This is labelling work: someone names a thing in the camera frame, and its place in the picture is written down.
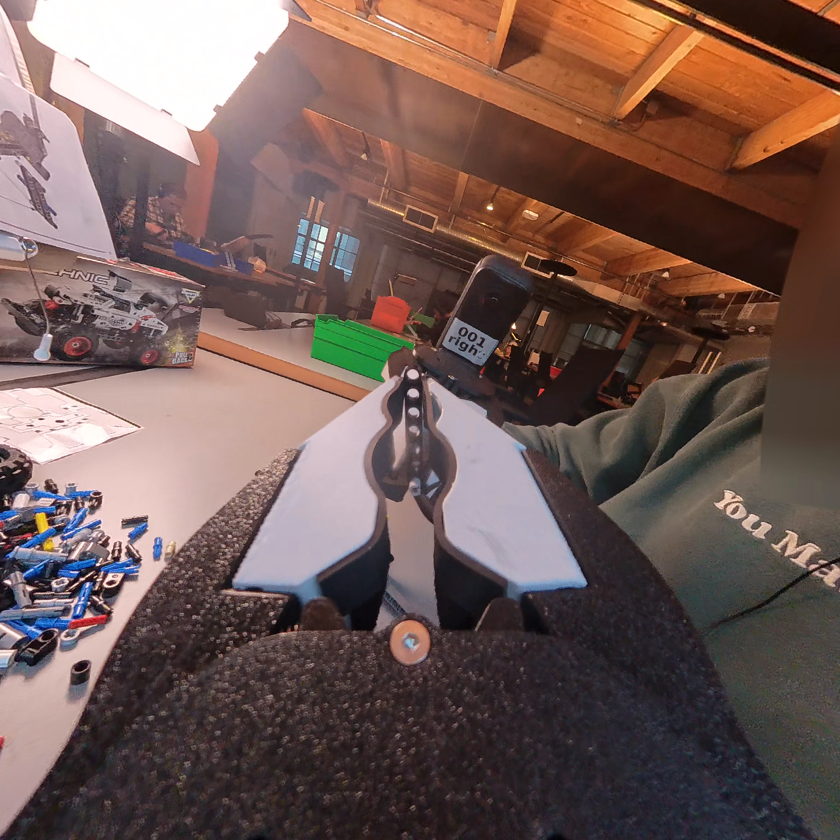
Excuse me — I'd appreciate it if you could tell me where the white book stand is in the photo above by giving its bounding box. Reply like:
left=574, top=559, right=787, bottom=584
left=0, top=230, right=60, bottom=364

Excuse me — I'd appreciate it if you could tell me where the clear sticker sheet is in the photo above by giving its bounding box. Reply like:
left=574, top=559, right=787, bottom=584
left=0, top=388, right=141, bottom=464

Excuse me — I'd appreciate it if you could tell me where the black toy tyre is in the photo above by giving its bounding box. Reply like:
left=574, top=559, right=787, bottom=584
left=0, top=447, right=34, bottom=497

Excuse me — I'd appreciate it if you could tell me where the bright studio light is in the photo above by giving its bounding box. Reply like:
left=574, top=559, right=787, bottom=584
left=27, top=0, right=290, bottom=165

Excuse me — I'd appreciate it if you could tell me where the red bin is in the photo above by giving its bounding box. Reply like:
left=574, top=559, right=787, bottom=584
left=372, top=296, right=412, bottom=336

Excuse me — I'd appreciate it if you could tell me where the instruction booklet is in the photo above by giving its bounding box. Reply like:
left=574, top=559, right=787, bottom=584
left=0, top=14, right=119, bottom=261

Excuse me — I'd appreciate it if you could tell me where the pile of small building bricks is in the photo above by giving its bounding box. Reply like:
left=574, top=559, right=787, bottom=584
left=0, top=479, right=174, bottom=690

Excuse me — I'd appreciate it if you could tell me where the paned window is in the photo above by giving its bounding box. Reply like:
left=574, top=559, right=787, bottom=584
left=292, top=217, right=362, bottom=277

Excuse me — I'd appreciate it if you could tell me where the black beam brick assembly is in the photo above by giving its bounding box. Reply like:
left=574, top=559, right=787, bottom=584
left=401, top=365, right=429, bottom=506

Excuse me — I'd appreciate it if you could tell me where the green plastic crate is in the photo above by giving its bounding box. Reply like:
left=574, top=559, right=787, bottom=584
left=311, top=315, right=418, bottom=384

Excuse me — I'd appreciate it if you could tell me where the toy truck box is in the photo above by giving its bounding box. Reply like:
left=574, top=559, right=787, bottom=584
left=0, top=243, right=204, bottom=368

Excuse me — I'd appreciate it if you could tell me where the grey desk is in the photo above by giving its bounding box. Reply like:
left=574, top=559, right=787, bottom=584
left=0, top=344, right=434, bottom=804

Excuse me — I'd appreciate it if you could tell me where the person's right forearm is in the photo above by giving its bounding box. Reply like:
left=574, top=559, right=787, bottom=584
left=503, top=361, right=775, bottom=552

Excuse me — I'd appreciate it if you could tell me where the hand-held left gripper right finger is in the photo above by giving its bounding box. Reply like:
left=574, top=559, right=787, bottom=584
left=418, top=374, right=588, bottom=628

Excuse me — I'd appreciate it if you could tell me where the person's torso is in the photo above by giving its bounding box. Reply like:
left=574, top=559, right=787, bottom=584
left=617, top=434, right=840, bottom=840

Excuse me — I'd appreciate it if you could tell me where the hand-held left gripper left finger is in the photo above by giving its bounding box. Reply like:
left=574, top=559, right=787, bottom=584
left=234, top=371, right=421, bottom=628

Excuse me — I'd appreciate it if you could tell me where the wood-edged table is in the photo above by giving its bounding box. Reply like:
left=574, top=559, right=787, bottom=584
left=197, top=309, right=395, bottom=401

